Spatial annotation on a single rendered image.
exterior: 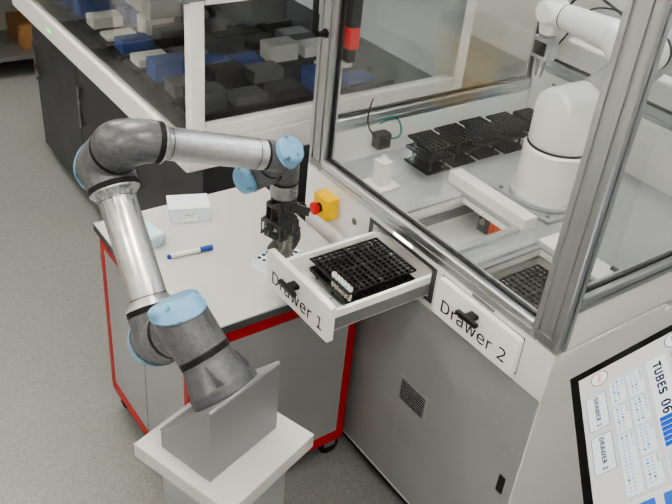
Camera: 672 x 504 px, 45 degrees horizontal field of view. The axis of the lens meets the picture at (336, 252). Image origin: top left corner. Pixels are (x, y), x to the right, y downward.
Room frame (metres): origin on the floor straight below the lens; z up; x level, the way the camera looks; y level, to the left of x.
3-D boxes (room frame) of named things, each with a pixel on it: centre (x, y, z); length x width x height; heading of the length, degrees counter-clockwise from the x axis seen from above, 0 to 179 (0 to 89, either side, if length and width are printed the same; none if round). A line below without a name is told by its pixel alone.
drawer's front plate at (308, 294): (1.65, 0.08, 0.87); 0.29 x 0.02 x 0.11; 38
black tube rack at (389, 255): (1.77, -0.08, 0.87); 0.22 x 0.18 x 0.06; 128
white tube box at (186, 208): (2.14, 0.47, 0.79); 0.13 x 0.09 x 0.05; 108
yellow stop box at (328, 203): (2.09, 0.05, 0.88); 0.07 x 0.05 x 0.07; 38
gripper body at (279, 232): (1.88, 0.16, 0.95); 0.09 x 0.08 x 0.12; 146
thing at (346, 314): (1.78, -0.08, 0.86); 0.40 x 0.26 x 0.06; 128
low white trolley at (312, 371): (1.98, 0.32, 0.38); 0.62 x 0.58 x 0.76; 38
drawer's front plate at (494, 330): (1.60, -0.36, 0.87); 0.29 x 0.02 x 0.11; 38
